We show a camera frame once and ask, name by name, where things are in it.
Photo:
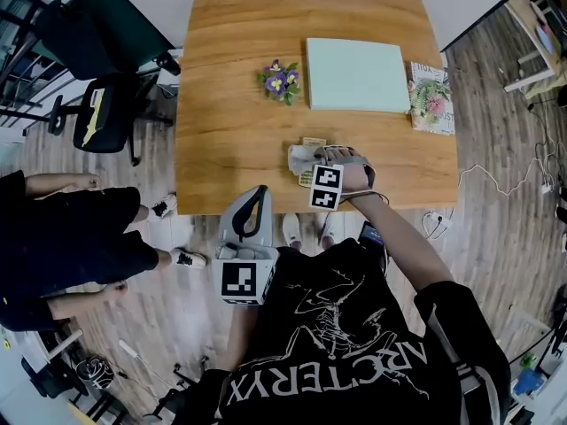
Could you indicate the person's black printed shirt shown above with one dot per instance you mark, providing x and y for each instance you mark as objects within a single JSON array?
[{"x": 345, "y": 348}]

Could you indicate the person's right forearm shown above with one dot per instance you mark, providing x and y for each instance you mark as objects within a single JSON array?
[{"x": 398, "y": 241}]

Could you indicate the black office chair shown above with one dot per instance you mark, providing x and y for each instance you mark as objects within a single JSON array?
[{"x": 104, "y": 113}]

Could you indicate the person's white left shoe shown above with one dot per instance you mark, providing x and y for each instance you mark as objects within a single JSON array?
[{"x": 292, "y": 230}]

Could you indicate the flower print magazine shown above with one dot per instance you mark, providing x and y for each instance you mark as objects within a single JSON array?
[{"x": 432, "y": 100}]

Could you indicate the light wooden desk white legs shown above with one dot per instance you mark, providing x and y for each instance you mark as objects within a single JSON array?
[{"x": 538, "y": 47}]

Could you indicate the black phone with lit screen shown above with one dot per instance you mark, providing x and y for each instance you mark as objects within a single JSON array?
[{"x": 371, "y": 235}]

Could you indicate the person's white right shoe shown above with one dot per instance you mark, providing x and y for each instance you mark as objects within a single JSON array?
[{"x": 331, "y": 232}]

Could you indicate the person's left forearm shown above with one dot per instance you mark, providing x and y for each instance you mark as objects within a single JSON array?
[{"x": 248, "y": 334}]

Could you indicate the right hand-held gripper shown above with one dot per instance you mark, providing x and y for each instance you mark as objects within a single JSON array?
[{"x": 325, "y": 188}]

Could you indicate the person's right hand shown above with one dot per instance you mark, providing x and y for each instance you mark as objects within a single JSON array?
[{"x": 342, "y": 156}]

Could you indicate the beige calculator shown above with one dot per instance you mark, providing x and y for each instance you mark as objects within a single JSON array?
[{"x": 305, "y": 180}]

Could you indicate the black metal railing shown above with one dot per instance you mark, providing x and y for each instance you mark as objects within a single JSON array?
[{"x": 22, "y": 60}]

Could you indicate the grey-white cloth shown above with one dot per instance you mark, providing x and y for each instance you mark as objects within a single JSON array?
[{"x": 303, "y": 159}]

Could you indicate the slim white power strip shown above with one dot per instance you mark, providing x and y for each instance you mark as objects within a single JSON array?
[{"x": 128, "y": 348}]

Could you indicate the purple flowers in white pot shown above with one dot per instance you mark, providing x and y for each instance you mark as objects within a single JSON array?
[{"x": 280, "y": 82}]

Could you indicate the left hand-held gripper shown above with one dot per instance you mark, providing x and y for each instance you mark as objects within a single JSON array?
[{"x": 246, "y": 237}]

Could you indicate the mint green flat box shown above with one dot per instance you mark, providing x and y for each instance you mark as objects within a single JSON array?
[{"x": 356, "y": 74}]

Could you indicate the person's white shoe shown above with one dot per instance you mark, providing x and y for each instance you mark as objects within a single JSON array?
[
  {"x": 190, "y": 258},
  {"x": 331, "y": 232},
  {"x": 165, "y": 206},
  {"x": 292, "y": 230}
]

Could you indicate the black patterned helmet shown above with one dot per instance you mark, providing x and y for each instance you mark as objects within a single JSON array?
[{"x": 94, "y": 372}]

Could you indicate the white power strip with plug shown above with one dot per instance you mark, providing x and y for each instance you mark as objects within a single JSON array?
[{"x": 438, "y": 224}]

